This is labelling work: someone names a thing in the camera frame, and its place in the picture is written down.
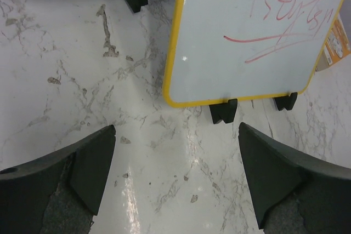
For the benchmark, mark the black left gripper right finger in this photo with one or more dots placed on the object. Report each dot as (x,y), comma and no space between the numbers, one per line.
(291,191)

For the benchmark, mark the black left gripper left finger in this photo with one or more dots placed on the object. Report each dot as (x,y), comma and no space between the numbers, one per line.
(59,192)

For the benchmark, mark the black whiteboard stand foot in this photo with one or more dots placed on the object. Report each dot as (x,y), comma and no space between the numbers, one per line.
(224,112)

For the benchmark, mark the yellow framed whiteboard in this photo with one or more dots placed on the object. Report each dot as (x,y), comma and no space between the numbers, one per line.
(244,49)

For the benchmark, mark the orange card box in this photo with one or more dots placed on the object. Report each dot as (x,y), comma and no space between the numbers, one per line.
(336,48)

